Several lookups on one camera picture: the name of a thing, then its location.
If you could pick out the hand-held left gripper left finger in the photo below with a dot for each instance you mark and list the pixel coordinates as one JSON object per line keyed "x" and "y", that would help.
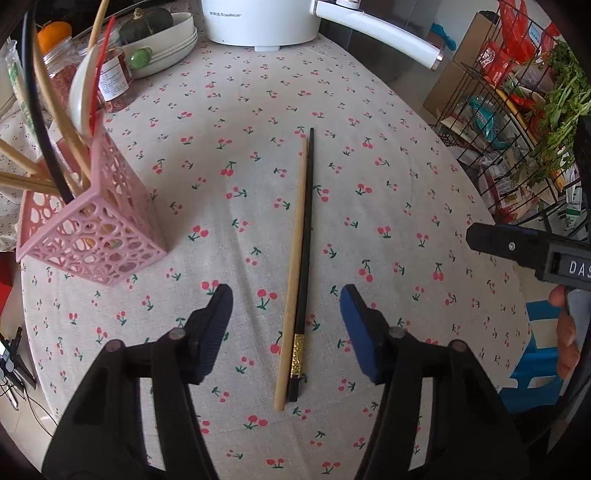
{"x": 214, "y": 337}

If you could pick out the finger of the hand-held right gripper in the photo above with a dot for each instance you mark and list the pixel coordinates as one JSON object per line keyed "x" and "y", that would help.
{"x": 503, "y": 244}

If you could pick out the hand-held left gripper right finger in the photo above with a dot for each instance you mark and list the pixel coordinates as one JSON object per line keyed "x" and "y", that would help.
{"x": 360, "y": 341}

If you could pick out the long light wooden chopstick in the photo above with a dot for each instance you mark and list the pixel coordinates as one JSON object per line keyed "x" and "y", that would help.
{"x": 295, "y": 258}

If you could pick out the black chopstick with gold band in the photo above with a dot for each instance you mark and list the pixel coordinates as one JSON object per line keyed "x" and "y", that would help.
{"x": 304, "y": 240}

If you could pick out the pink perforated utensil basket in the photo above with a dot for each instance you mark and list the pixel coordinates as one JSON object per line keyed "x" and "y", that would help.
{"x": 101, "y": 230}

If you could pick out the white plastic spoon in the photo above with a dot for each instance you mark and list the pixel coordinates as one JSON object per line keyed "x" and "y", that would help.
{"x": 83, "y": 97}

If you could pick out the plain black chopstick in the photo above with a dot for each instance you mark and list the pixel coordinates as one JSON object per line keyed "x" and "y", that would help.
{"x": 39, "y": 115}

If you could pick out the red plastic straw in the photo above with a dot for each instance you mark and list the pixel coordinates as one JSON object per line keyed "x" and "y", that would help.
{"x": 99, "y": 74}

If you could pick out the paper-wrapped chopsticks with green print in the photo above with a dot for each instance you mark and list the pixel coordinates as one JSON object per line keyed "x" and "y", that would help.
{"x": 21, "y": 87}

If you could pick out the thin bamboo stick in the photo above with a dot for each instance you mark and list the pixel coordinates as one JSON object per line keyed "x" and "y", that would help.
{"x": 98, "y": 23}

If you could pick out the person's right hand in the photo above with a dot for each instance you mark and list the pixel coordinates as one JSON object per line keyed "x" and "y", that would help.
{"x": 565, "y": 346}

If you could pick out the blue plastic stool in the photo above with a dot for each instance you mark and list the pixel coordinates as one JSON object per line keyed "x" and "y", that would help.
{"x": 535, "y": 364}

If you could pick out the blue and white snack packet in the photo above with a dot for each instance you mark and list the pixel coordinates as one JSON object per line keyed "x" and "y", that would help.
{"x": 485, "y": 117}

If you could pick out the cherry print tablecloth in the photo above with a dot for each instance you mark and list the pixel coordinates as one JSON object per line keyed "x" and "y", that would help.
{"x": 369, "y": 194}

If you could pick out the green leafy herbs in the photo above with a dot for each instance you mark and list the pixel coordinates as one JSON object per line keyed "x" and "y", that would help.
{"x": 565, "y": 106}

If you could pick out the cardboard box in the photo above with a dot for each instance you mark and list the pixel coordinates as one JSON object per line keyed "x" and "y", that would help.
{"x": 461, "y": 69}

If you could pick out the red snack packet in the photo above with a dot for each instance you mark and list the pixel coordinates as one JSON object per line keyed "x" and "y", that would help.
{"x": 496, "y": 60}

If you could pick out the grey steel refrigerator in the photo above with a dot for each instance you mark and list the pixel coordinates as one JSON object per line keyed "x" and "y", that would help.
{"x": 369, "y": 50}

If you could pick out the labelled jar of red berries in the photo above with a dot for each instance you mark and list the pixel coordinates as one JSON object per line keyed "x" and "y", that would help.
{"x": 115, "y": 78}

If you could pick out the small green glossy object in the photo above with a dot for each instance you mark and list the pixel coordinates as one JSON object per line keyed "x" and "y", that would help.
{"x": 138, "y": 59}

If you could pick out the stack of white bowls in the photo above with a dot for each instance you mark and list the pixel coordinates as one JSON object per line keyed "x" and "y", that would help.
{"x": 171, "y": 46}

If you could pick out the clear jar of red berries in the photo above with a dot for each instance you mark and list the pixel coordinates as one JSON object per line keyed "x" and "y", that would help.
{"x": 60, "y": 69}

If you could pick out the dark green squash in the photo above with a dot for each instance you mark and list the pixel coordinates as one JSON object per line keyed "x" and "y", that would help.
{"x": 145, "y": 25}

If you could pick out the white electric cooking pot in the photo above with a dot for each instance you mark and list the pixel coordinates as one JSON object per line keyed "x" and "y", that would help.
{"x": 263, "y": 21}

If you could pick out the orange fruit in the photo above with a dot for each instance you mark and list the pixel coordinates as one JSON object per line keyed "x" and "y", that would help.
{"x": 48, "y": 37}

